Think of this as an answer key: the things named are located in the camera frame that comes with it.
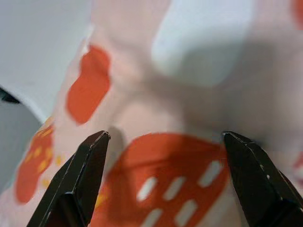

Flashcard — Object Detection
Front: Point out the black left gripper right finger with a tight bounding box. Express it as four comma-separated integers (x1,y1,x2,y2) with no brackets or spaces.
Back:
222,131,303,227

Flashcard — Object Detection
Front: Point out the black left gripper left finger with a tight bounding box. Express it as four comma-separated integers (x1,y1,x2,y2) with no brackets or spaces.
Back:
26,130,112,227

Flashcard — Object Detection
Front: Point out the pink pillow with red patches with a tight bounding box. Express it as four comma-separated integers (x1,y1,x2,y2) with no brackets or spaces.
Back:
0,0,303,227

